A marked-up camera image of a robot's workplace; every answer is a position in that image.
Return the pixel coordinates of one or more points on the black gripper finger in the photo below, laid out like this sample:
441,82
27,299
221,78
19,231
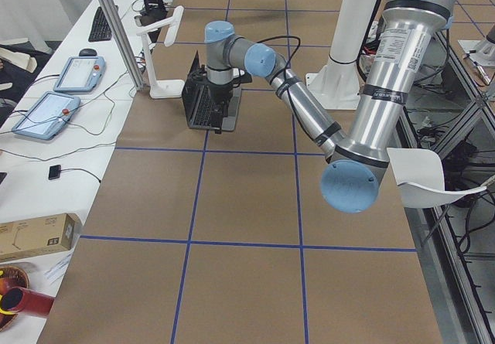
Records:
219,112

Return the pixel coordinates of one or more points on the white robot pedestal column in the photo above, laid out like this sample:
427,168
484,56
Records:
336,85

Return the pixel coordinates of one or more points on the black side-table mouse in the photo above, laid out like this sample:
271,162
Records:
88,52

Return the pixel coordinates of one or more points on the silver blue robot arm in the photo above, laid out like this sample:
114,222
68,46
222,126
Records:
358,159

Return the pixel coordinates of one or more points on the small black square device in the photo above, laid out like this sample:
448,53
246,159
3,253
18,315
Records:
54,172

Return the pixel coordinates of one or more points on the cardboard lamp box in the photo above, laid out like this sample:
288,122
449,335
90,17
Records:
37,236

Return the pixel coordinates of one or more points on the woven basket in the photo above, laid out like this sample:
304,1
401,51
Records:
11,277

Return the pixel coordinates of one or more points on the lower blue teach pendant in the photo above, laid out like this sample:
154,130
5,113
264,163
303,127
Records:
48,116

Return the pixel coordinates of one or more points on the blue teach pendant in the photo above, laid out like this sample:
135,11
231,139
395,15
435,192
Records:
48,116
80,74

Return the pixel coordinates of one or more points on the aluminium frame post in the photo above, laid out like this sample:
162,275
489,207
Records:
123,44

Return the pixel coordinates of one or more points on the black keyboard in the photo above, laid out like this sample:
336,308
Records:
100,29

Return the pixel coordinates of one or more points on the upper blue teach pendant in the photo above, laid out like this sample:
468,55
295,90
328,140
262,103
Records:
80,74

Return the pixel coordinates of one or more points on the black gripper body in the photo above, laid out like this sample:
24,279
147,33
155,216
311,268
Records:
219,93

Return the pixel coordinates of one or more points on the grey laptop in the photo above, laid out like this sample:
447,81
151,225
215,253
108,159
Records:
198,111

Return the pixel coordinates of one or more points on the white chair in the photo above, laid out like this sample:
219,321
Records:
420,178

